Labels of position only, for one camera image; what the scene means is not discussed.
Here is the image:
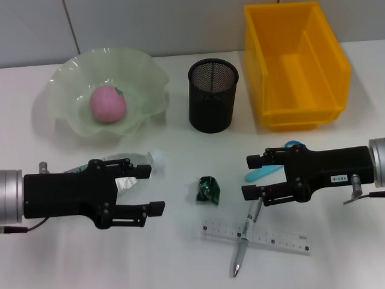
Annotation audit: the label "green plastic wrapper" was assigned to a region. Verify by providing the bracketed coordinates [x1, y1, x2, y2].
[192, 176, 221, 205]

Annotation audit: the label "yellow plastic bin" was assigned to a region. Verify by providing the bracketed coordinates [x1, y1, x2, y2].
[242, 1, 352, 132]

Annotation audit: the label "silver ballpoint pen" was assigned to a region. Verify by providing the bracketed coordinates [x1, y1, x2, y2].
[231, 200, 262, 278]

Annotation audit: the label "blue scissors with cover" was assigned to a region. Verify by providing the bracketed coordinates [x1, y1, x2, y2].
[245, 140, 306, 183]

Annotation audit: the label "pink toy peach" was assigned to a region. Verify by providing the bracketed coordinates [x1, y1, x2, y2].
[89, 85, 128, 123]

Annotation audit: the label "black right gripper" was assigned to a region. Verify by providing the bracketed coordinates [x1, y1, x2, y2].
[241, 144, 374, 208]

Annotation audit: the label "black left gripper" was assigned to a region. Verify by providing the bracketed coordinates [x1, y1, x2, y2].
[23, 158, 166, 230]

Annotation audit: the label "black mesh pen holder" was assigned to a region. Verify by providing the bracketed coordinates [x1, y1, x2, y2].
[188, 58, 240, 134]

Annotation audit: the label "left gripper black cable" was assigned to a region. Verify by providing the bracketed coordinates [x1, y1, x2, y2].
[0, 161, 49, 235]

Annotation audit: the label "green wavy glass fruit plate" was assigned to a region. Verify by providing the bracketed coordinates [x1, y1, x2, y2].
[45, 47, 171, 148]

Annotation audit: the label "clear green-label water bottle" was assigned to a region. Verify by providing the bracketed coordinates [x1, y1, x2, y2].
[61, 150, 165, 196]

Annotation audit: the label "transparent plastic ruler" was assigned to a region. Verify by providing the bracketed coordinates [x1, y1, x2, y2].
[200, 215, 312, 256]

